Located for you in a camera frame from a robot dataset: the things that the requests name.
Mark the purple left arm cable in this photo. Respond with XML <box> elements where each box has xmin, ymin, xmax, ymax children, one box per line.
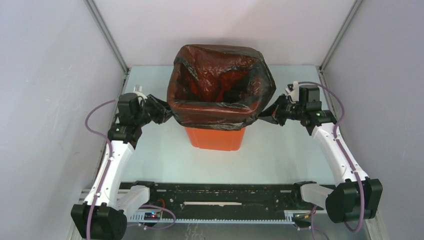
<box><xmin>84</xmin><ymin>99</ymin><xmax>120</xmax><ymax>240</ymax></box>

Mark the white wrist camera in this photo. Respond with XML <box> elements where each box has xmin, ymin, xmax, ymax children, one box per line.
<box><xmin>133</xmin><ymin>84</ymin><xmax>147</xmax><ymax>100</ymax></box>
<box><xmin>285</xmin><ymin>81</ymin><xmax>300</xmax><ymax>103</ymax></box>

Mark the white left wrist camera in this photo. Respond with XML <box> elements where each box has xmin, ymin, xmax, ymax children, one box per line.
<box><xmin>133</xmin><ymin>84</ymin><xmax>147</xmax><ymax>100</ymax></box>

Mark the orange plastic trash bin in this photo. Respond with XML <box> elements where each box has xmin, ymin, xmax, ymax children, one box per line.
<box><xmin>184</xmin><ymin>127</ymin><xmax>246</xmax><ymax>151</ymax></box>

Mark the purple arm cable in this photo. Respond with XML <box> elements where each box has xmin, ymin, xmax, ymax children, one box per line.
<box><xmin>298</xmin><ymin>81</ymin><xmax>366</xmax><ymax>233</ymax></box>
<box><xmin>84</xmin><ymin>99</ymin><xmax>120</xmax><ymax>240</ymax></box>

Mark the black plastic trash bag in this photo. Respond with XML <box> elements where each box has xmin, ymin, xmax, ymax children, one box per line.
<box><xmin>166</xmin><ymin>44</ymin><xmax>276</xmax><ymax>131</ymax></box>

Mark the white toothed cable duct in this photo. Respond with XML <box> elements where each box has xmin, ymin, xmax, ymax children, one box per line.
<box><xmin>128</xmin><ymin>211</ymin><xmax>295</xmax><ymax>224</ymax></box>

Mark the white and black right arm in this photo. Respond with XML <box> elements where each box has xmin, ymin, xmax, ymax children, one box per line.
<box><xmin>259</xmin><ymin>81</ymin><xmax>383</xmax><ymax>223</ymax></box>

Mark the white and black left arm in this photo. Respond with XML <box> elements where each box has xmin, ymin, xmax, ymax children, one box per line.
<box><xmin>70</xmin><ymin>92</ymin><xmax>172</xmax><ymax>240</ymax></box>

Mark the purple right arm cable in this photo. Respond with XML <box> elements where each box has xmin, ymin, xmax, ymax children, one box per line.
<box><xmin>298</xmin><ymin>81</ymin><xmax>366</xmax><ymax>233</ymax></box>

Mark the aluminium frame rail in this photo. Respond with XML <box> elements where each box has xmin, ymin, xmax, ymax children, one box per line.
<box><xmin>84</xmin><ymin>0</ymin><xmax>130</xmax><ymax>75</ymax></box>

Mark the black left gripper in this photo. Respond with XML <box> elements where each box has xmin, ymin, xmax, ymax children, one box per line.
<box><xmin>135</xmin><ymin>94</ymin><xmax>181</xmax><ymax>127</ymax></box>

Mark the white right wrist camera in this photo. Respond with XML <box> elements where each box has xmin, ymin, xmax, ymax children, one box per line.
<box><xmin>285</xmin><ymin>81</ymin><xmax>300</xmax><ymax>103</ymax></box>

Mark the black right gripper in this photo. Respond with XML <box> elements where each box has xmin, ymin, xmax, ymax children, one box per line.
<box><xmin>256</xmin><ymin>93</ymin><xmax>305</xmax><ymax>127</ymax></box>

